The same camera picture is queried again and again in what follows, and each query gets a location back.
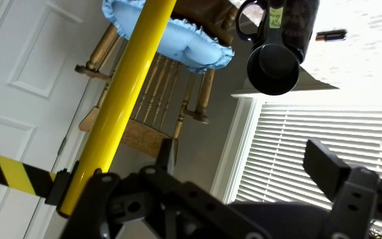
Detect marble top wooden side table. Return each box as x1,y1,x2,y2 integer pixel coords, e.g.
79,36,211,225
230,0,382,108

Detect white panel door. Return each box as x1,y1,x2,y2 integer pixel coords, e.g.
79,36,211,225
0,0,113,239

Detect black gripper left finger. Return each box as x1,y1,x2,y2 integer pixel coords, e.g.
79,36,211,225
141,137,263,239

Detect light blue ruffled cushion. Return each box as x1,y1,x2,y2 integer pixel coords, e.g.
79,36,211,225
101,0,236,76

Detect black yellow striped belt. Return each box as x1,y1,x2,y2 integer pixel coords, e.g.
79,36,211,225
0,148,73,198

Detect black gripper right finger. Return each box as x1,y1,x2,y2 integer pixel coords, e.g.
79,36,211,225
303,137,381,239

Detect yellow stanchion post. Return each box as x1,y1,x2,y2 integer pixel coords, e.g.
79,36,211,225
57,0,178,218

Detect black cup with handle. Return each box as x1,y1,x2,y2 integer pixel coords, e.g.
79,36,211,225
235,0,321,97

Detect wide white window blinds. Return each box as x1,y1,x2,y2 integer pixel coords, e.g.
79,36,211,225
210,97,382,212

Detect wooden spindle chair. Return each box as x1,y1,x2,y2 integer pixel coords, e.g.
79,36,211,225
75,0,242,161

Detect small black stick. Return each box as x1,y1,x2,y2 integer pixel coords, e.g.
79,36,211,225
315,28,348,43

